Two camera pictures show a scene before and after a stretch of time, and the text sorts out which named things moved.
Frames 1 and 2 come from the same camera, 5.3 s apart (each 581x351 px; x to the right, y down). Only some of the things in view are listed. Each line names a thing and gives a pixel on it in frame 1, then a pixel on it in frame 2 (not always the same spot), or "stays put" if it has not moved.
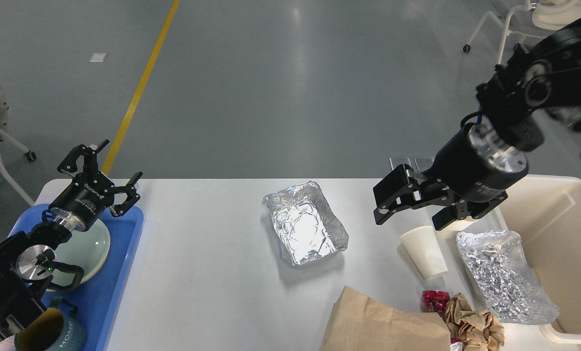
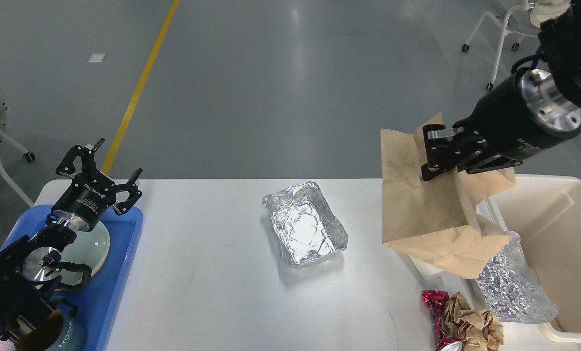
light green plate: [88, 251] stays put
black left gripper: [81, 204] stays put
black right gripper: [474, 161] → [524, 113]
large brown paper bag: [360, 322] → [437, 222]
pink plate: [90, 256] stays put
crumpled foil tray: [508, 283] stays put
